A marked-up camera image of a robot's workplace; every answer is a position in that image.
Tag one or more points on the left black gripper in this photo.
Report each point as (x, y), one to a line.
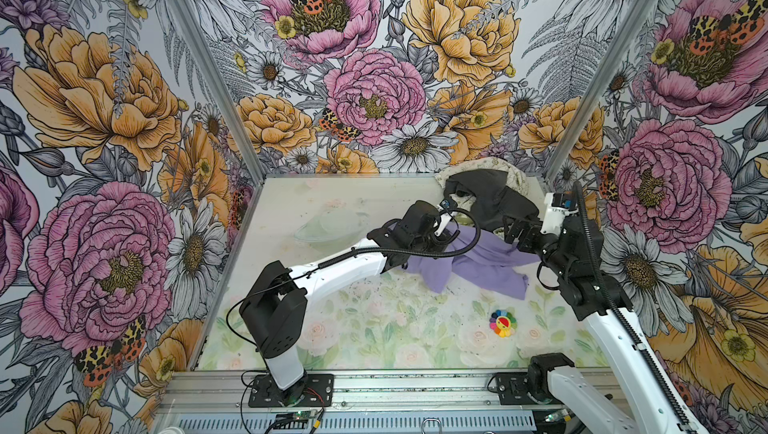
(442, 240)

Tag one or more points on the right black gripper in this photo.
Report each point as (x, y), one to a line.
(532, 229)

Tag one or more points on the dark grey cloth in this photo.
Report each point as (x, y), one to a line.
(493, 198)

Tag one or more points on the purple cloth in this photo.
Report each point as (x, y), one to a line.
(492, 264)

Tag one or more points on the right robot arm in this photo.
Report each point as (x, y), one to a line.
(571, 250)

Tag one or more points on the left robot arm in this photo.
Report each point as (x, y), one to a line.
(275, 309)

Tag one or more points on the white green patterned cloth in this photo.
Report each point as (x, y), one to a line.
(516, 179)

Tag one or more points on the rainbow flower toy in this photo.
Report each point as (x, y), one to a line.
(503, 323)

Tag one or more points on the green circuit board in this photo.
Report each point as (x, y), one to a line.
(306, 416)

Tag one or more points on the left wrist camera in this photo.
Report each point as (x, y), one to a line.
(448, 204)

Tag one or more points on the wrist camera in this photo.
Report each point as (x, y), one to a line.
(448, 204)
(558, 207)

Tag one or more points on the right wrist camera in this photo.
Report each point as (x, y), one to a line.
(558, 207)

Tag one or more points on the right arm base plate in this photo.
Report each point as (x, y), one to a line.
(518, 388)

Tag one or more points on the aluminium front rail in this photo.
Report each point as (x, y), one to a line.
(373, 401)

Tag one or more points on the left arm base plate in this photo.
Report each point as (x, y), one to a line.
(312, 390)

